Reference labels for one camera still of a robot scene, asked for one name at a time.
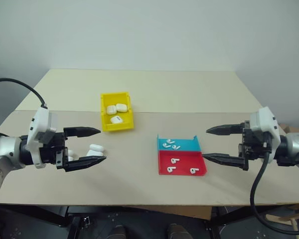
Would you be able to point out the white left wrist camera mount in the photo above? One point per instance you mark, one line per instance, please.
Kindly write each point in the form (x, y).
(41, 122)

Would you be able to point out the brown cardboard box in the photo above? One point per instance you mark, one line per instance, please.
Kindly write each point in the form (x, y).
(292, 129)

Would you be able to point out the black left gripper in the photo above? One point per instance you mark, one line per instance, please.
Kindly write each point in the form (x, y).
(53, 149)

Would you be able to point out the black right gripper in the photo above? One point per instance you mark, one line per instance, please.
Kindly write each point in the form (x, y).
(254, 147)

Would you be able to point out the light wooden frame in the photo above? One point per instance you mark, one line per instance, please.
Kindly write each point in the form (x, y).
(294, 220)

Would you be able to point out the yellow plastic bin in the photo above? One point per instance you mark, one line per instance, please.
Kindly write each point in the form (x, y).
(105, 122)

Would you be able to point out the white open charging case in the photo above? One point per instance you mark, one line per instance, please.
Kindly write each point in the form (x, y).
(95, 149)

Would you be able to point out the dark rounded shape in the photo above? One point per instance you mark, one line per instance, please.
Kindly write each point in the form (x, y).
(178, 232)
(117, 232)

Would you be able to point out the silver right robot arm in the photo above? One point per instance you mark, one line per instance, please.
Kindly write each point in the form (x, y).
(295, 147)

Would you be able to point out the white closed charging case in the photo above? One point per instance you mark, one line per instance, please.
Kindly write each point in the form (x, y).
(121, 107)
(111, 109)

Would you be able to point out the black table frame beam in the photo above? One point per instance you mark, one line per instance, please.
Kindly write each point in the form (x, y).
(239, 216)
(40, 214)

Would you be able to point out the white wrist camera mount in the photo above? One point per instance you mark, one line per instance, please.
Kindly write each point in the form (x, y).
(265, 122)
(41, 122)

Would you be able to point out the red plastic tray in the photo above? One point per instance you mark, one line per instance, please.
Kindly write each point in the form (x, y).
(184, 164)

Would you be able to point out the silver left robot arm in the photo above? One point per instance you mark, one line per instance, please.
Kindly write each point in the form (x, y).
(5, 152)

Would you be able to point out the white earbud cases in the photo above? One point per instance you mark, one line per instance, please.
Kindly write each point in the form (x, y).
(116, 119)

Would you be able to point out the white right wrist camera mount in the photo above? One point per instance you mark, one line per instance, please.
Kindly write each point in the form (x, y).
(265, 122)

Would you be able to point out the blue plastic tray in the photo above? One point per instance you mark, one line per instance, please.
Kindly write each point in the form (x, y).
(187, 145)

